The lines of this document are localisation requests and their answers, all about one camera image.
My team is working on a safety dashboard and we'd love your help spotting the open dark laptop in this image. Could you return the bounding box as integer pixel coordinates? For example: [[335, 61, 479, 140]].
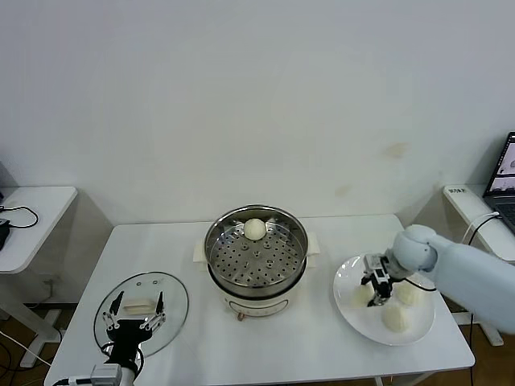
[[484, 131, 515, 234]]

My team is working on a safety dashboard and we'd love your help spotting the white floor cable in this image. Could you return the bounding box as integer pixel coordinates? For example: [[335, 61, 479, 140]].
[[0, 331, 52, 368]]

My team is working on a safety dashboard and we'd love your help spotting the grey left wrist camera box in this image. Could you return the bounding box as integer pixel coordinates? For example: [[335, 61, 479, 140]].
[[90, 363, 124, 386]]

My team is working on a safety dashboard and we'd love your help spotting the white side table with laptop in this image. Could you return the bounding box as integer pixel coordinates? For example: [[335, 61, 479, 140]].
[[442, 184, 515, 347]]

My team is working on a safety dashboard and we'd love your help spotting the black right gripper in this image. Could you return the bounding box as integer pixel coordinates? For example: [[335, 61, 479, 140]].
[[359, 273, 394, 309]]

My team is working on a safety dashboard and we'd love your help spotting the white flat cable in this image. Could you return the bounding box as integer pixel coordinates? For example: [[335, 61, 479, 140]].
[[462, 211, 502, 246]]

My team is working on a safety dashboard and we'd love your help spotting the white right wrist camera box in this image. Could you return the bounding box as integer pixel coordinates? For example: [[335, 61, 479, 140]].
[[364, 254, 389, 285]]

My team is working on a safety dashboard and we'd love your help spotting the white steamed baozi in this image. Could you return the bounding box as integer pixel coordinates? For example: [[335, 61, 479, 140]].
[[381, 304, 411, 333], [396, 282, 425, 306], [350, 285, 377, 310], [243, 218, 267, 241]]

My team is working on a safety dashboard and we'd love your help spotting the round glass pot lid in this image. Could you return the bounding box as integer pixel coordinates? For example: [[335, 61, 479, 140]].
[[93, 272, 190, 359]]

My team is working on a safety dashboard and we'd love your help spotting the white side table with cable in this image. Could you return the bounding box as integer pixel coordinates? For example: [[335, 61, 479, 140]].
[[0, 186, 79, 369]]

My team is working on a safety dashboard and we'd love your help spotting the white round plate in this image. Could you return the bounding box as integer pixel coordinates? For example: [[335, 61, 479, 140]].
[[332, 253, 437, 347]]

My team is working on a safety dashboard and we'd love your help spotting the black cable with adapter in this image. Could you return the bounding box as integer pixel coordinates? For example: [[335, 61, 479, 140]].
[[468, 215, 501, 245]]

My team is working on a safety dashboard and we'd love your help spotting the perforated steel steamer basket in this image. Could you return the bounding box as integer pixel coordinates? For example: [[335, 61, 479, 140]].
[[204, 204, 310, 289]]

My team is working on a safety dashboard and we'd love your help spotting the cream electric cooker pot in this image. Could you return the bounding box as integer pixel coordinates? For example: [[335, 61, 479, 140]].
[[192, 232, 323, 323]]

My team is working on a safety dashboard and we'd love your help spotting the black looped cable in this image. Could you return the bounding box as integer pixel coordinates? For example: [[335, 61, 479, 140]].
[[0, 205, 40, 231]]

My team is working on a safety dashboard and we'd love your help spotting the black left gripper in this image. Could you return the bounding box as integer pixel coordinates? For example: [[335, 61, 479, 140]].
[[102, 291, 167, 363]]

